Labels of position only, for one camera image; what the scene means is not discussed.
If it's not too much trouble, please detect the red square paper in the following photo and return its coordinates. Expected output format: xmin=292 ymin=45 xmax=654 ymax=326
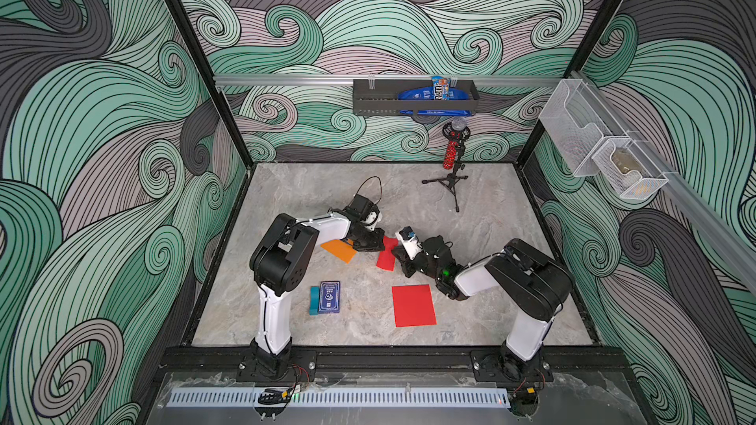
xmin=392 ymin=285 xmax=437 ymax=328
xmin=376 ymin=236 xmax=399 ymax=272

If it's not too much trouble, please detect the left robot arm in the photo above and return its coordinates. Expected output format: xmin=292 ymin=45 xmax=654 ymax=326
xmin=239 ymin=194 xmax=385 ymax=381

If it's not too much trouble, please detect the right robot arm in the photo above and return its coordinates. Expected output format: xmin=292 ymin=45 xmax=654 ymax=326
xmin=392 ymin=226 xmax=574 ymax=385

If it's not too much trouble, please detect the orange square paper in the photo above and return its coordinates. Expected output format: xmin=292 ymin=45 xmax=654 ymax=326
xmin=321 ymin=240 xmax=356 ymax=264

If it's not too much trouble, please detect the blue card box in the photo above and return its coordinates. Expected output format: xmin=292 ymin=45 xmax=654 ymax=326
xmin=318 ymin=281 xmax=341 ymax=314

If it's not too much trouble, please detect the black mini tripod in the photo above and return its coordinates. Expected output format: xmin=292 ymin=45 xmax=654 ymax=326
xmin=421 ymin=155 xmax=469 ymax=214

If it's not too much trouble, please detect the teal small block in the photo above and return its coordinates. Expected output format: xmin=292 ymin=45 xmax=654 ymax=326
xmin=308 ymin=286 xmax=320 ymax=316

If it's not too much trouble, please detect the blue snack package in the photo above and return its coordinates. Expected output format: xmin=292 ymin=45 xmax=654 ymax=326
xmin=397 ymin=77 xmax=471 ymax=100

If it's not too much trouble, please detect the clear plastic bin large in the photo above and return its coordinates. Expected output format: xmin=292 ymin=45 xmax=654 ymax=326
xmin=539 ymin=79 xmax=608 ymax=177

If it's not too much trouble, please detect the clear plastic bin small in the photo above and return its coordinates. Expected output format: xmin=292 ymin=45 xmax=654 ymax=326
xmin=592 ymin=137 xmax=669 ymax=202

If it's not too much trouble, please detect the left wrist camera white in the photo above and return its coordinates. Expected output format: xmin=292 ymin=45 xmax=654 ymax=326
xmin=360 ymin=207 xmax=382 ymax=231

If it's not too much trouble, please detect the black wall shelf basket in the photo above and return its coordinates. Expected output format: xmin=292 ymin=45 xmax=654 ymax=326
xmin=352 ymin=78 xmax=480 ymax=116

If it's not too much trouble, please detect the white slotted cable duct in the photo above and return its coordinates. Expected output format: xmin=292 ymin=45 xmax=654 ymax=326
xmin=167 ymin=386 xmax=511 ymax=408

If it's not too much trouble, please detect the aluminium rail back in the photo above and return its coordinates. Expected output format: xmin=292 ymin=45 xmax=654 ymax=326
xmin=214 ymin=73 xmax=561 ymax=88

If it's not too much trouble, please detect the aluminium rail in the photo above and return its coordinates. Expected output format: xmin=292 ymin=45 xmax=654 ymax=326
xmin=214 ymin=73 xmax=561 ymax=88
xmin=569 ymin=71 xmax=755 ymax=294

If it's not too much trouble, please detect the black front base frame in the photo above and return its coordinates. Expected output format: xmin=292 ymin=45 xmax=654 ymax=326
xmin=157 ymin=346 xmax=629 ymax=386

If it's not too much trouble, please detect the aluminium rail right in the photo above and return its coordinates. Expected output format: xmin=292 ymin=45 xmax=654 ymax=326
xmin=569 ymin=71 xmax=755 ymax=294

